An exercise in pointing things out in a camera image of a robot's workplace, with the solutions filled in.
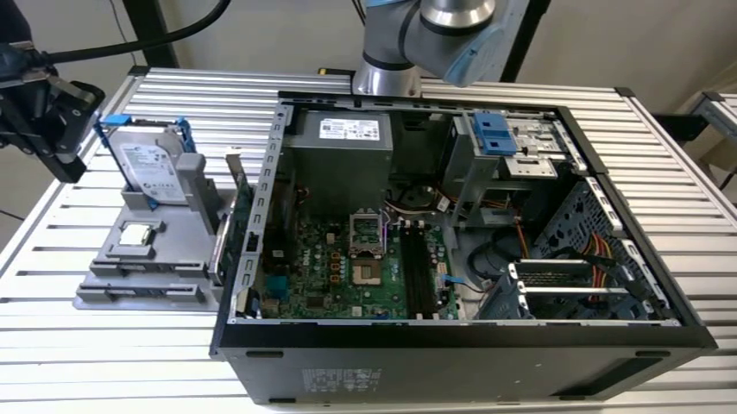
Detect RAM slot white clips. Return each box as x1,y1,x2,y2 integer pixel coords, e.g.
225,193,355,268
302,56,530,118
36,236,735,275
403,218,425,321
417,218,442,321

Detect hard disk in blue carrier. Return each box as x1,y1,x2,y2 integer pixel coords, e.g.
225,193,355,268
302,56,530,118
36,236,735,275
91,112,201,212

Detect silver CPU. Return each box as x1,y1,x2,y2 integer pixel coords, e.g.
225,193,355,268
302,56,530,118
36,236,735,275
118,223,155,247

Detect grey parts rack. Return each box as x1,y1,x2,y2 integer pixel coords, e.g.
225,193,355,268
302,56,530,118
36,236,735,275
71,153,243,311

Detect green graphics card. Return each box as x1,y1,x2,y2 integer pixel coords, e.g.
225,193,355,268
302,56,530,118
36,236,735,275
210,145,259,289

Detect grey power supply unit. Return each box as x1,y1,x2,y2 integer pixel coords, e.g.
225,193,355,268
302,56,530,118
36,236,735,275
281,110,397,216

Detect green motherboard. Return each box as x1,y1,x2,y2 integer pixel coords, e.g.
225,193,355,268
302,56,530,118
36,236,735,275
258,213,462,323

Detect metal socket cover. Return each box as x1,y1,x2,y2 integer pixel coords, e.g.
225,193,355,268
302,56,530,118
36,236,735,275
349,208,386,256

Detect CPU socket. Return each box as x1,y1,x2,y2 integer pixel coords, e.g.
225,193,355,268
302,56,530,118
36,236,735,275
351,257,386,288

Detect blue plastic drive latch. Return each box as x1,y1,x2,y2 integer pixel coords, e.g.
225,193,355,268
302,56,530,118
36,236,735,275
470,110,514,156

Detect silver drive bay cage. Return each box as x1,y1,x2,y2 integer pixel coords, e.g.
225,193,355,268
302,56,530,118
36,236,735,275
446,110,582,228

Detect black PC case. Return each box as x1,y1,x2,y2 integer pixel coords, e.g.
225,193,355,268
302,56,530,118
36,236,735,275
207,88,719,406

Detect metal disk bay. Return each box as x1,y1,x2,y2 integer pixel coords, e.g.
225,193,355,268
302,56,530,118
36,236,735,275
476,257,657,323

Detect neighbouring slatted table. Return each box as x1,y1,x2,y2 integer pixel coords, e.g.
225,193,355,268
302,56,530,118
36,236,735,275
688,91,737,143

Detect thick black cable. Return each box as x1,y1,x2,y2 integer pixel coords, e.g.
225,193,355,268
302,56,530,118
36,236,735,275
34,0,233,66

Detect black frame post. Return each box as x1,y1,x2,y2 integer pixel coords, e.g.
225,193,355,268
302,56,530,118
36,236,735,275
123,0,180,70
506,0,549,83

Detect black looped wire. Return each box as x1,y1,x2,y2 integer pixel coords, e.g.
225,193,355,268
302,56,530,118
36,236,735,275
466,230,524,284

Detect orange wire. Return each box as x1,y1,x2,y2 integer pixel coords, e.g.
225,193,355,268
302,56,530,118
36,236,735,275
514,217,530,260

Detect yellow red wire bundle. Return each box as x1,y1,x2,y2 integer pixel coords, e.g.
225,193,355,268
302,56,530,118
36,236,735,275
584,231,616,291

